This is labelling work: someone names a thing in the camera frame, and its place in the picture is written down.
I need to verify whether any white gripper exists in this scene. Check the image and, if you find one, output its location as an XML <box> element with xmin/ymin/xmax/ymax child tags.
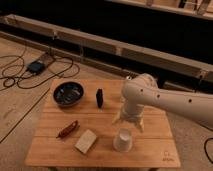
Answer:
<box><xmin>112</xmin><ymin>106</ymin><xmax>144</xmax><ymax>132</ymax></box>

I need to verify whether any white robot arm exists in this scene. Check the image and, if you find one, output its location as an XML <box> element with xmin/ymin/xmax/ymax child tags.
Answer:
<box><xmin>113</xmin><ymin>74</ymin><xmax>213</xmax><ymax>131</ymax></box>

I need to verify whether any black eraser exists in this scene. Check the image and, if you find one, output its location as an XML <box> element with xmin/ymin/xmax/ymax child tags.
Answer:
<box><xmin>96</xmin><ymin>89</ymin><xmax>103</xmax><ymax>108</ymax></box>

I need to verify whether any dark ceramic bowl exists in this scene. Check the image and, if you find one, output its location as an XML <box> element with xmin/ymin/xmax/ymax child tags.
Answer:
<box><xmin>53</xmin><ymin>81</ymin><xmax>84</xmax><ymax>107</ymax></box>

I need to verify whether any beige sponge block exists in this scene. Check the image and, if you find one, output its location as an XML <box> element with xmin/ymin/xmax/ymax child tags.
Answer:
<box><xmin>75</xmin><ymin>129</ymin><xmax>97</xmax><ymax>154</ymax></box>

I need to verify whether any wooden table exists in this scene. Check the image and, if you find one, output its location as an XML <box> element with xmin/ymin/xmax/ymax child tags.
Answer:
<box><xmin>25</xmin><ymin>79</ymin><xmax>180</xmax><ymax>168</ymax></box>

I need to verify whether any red-brown sausage toy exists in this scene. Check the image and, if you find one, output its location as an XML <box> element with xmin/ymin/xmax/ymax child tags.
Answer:
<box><xmin>57</xmin><ymin>121</ymin><xmax>78</xmax><ymax>138</ymax></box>

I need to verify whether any long wooden beam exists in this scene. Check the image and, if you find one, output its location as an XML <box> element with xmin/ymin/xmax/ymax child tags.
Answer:
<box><xmin>0</xmin><ymin>15</ymin><xmax>213</xmax><ymax>82</ymax></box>

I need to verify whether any black power adapter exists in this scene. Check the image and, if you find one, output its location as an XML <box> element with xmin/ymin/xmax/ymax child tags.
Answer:
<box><xmin>27</xmin><ymin>61</ymin><xmax>45</xmax><ymax>75</ymax></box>

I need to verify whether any black cable right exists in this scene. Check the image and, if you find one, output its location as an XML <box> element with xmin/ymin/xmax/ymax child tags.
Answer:
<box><xmin>203</xmin><ymin>136</ymin><xmax>213</xmax><ymax>165</ymax></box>

